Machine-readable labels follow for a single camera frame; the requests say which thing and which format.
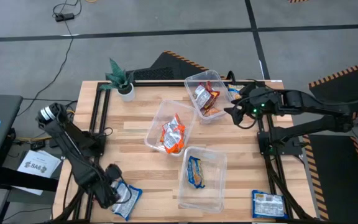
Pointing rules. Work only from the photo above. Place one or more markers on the orange Maruchan noodle packet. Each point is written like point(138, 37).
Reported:
point(172, 124)
point(174, 143)

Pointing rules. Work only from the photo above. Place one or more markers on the black power strip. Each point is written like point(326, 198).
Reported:
point(64, 16)

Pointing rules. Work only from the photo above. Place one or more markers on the hazard striped floor mat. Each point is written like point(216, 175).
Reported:
point(346, 81)
point(172, 67)
point(297, 1)
point(334, 177)

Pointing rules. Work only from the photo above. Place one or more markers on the green plant in white pot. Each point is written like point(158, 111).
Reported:
point(126, 93)

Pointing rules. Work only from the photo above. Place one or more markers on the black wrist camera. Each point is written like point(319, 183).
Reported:
point(113, 171)
point(246, 90)

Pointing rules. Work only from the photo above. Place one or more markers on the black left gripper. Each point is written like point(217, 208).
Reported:
point(104, 194)

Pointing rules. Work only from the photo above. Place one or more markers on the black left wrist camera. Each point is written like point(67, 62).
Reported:
point(113, 171)

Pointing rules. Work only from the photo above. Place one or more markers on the clear plastic bin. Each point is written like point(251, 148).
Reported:
point(163, 112)
point(194, 79)

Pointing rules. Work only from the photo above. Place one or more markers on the red Maruchan noodle packet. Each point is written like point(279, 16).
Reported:
point(214, 93)
point(201, 98)
point(211, 111)

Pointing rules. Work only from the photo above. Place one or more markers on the blue Maruchan noodle packet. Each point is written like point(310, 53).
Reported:
point(128, 200)
point(235, 91)
point(196, 172)
point(267, 204)

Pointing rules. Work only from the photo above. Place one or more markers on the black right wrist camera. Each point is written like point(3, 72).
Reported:
point(246, 90)

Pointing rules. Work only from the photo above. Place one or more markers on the clear container with blue snack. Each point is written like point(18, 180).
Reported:
point(211, 186)

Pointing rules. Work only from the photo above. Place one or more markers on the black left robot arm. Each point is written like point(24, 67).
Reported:
point(70, 140)

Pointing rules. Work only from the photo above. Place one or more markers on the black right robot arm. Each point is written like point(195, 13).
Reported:
point(309, 104)

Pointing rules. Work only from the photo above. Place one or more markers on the white printed paper sheet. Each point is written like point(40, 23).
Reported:
point(39, 165)

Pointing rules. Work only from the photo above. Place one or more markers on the black power adapter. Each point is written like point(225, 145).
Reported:
point(37, 145)

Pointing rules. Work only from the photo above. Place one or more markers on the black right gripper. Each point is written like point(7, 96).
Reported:
point(256, 100)

